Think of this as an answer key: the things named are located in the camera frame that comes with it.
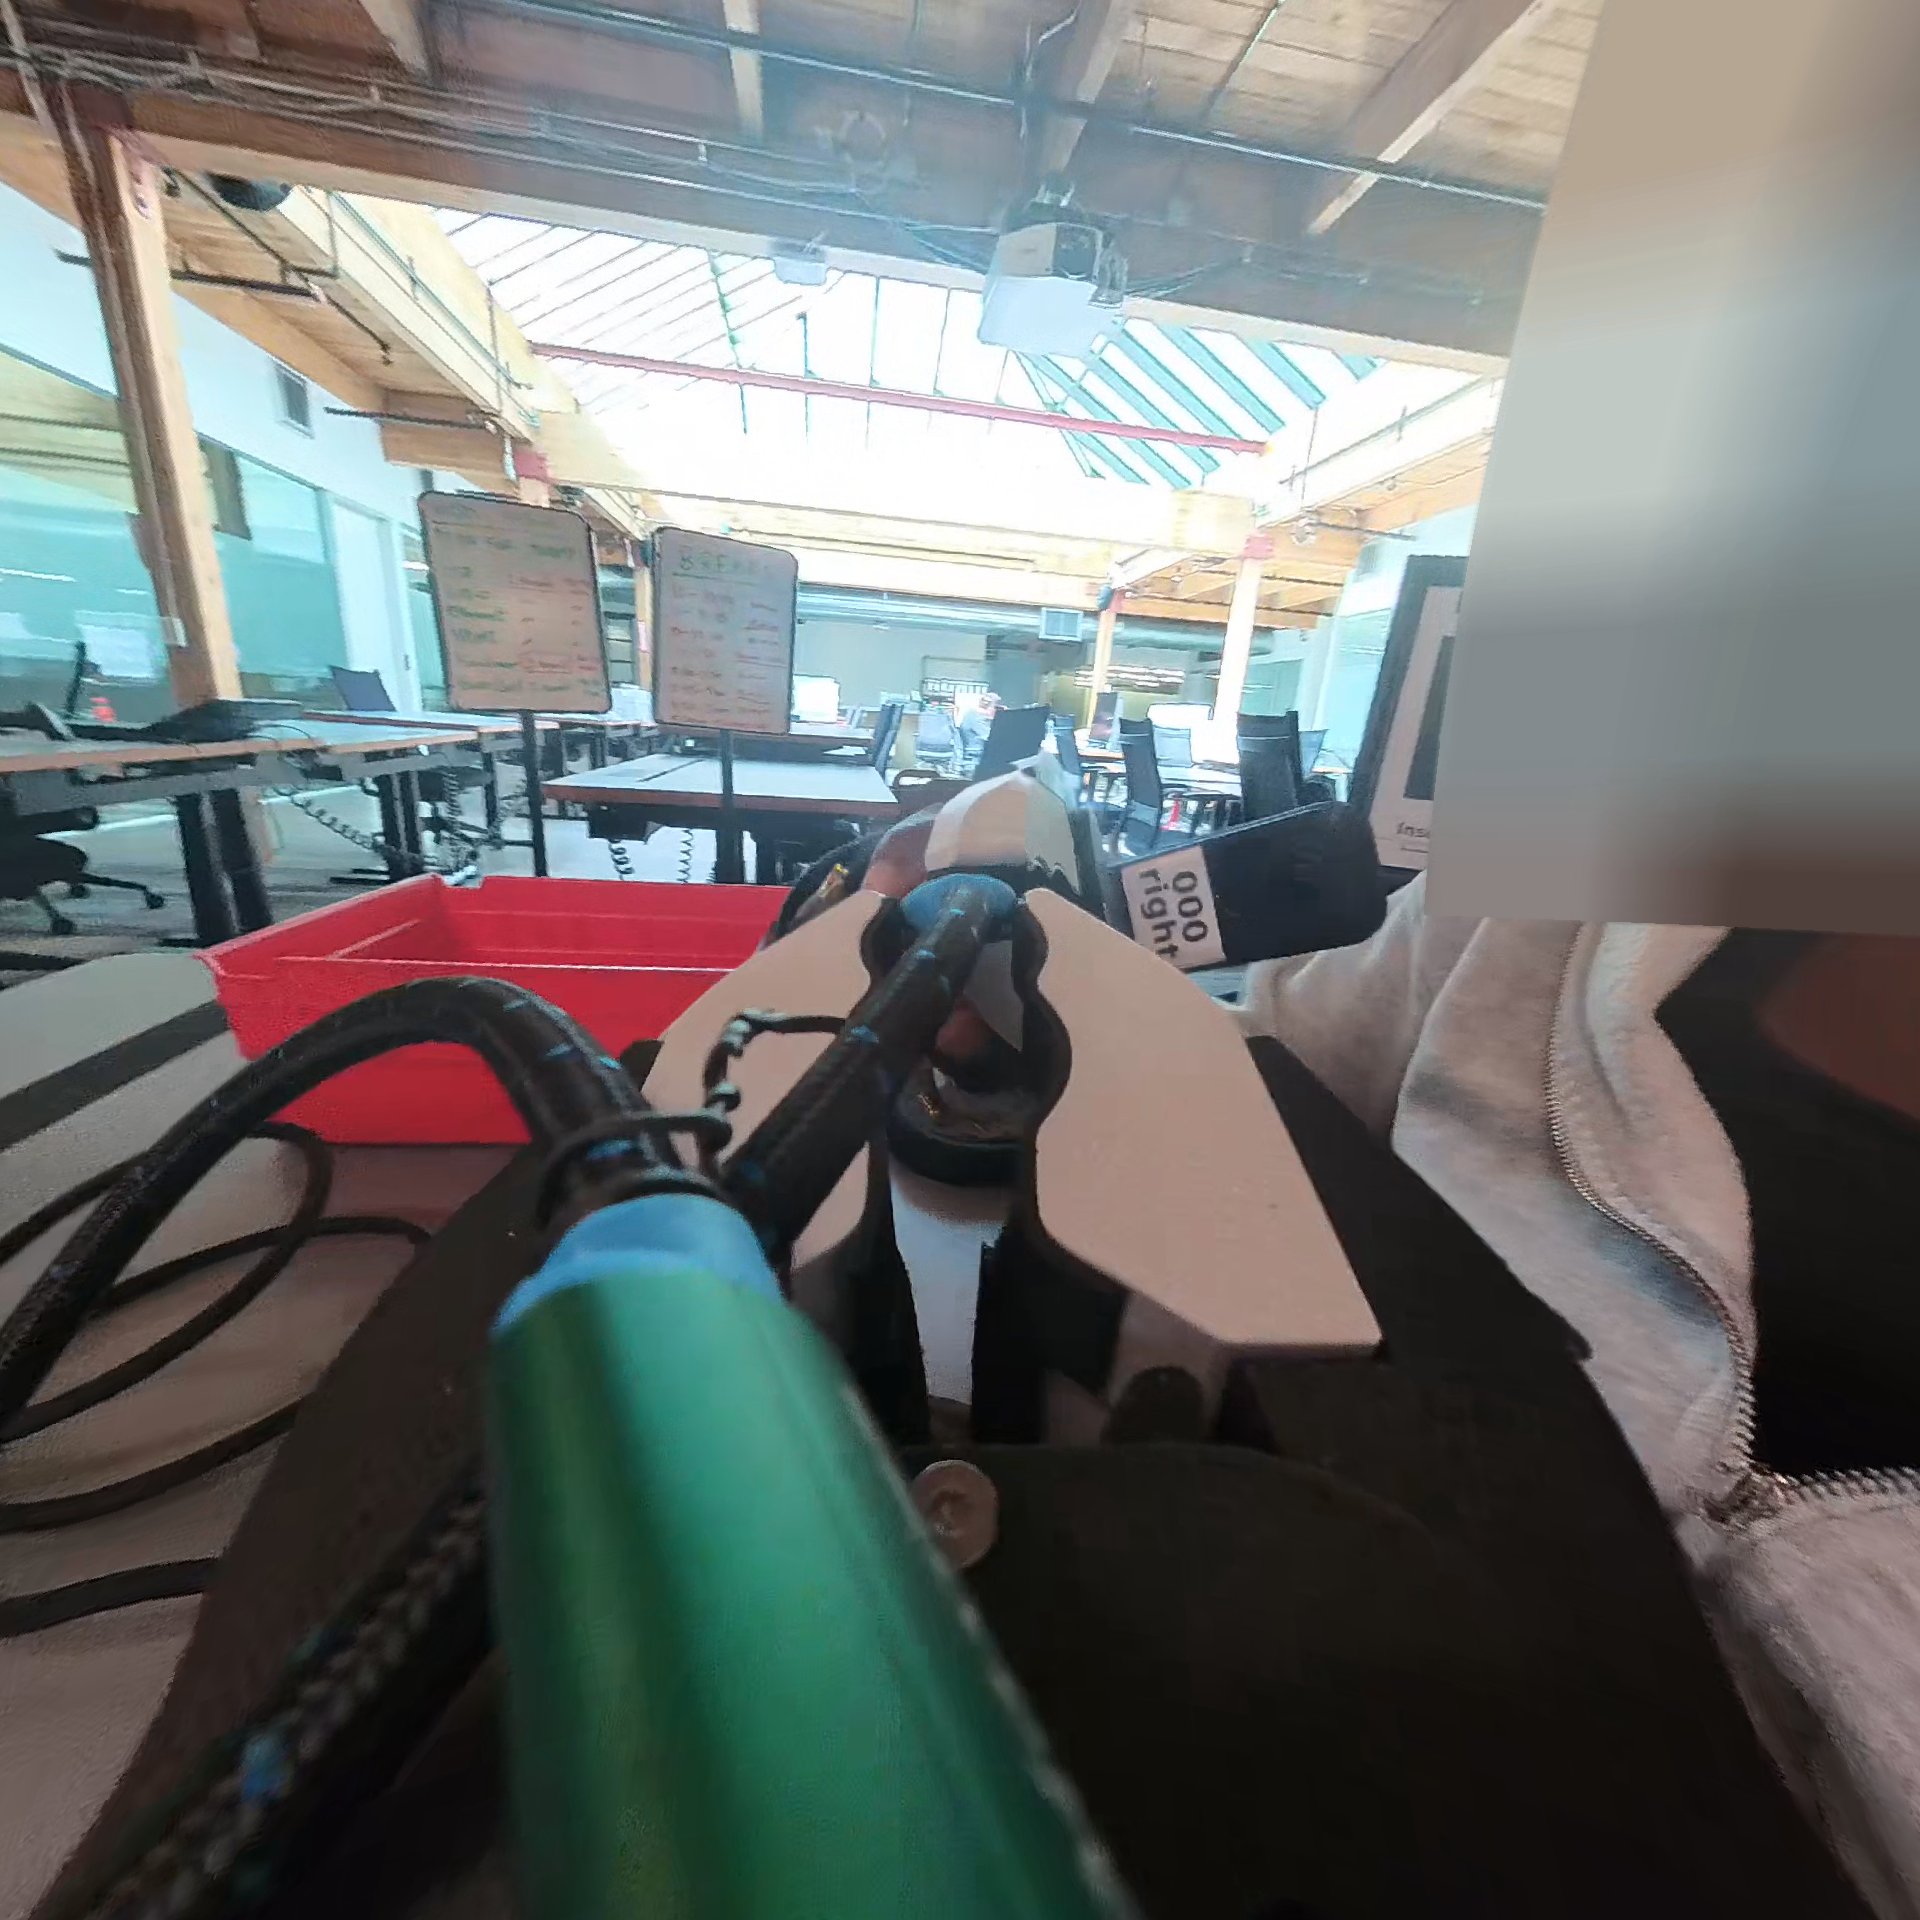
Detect black braided switch cable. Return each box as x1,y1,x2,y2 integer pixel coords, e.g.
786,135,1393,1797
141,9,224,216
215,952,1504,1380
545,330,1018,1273
0,1122,435,1642

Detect white ceiling projector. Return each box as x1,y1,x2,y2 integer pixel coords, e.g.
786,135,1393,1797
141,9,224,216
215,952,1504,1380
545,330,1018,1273
977,223,1130,356

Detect wooden top office desk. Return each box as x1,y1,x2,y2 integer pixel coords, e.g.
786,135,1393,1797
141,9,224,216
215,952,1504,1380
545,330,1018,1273
538,751,903,890
0,703,527,952

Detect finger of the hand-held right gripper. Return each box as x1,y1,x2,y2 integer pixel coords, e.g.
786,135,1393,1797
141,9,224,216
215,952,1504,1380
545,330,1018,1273
921,756,1086,904

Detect handwritten whiteboard sign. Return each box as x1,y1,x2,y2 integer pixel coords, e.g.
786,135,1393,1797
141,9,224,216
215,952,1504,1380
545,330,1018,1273
649,525,799,738
416,492,614,717

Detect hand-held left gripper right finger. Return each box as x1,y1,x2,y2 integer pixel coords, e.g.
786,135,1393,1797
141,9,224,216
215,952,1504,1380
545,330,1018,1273
1000,884,1382,1361

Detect braided hdmi cable green plugs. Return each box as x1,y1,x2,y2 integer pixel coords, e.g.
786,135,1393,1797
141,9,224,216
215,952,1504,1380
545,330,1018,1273
0,874,1120,1920

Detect black office chair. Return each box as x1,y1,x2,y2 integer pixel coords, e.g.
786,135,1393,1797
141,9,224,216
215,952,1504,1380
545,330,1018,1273
1237,709,1310,825
0,786,169,939
1118,717,1202,848

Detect person's grey zip hoodie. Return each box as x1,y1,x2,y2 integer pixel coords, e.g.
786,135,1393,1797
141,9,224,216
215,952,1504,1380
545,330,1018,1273
1229,877,1920,1920

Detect framed white poster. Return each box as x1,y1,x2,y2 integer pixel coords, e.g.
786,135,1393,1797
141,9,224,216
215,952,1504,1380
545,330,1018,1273
1345,556,1469,868

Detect red plastic bin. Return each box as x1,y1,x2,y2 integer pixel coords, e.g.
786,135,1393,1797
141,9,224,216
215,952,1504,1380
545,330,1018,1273
199,874,797,1151

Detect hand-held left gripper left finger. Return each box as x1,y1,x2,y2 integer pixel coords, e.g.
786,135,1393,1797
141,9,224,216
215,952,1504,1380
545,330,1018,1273
656,884,903,1322

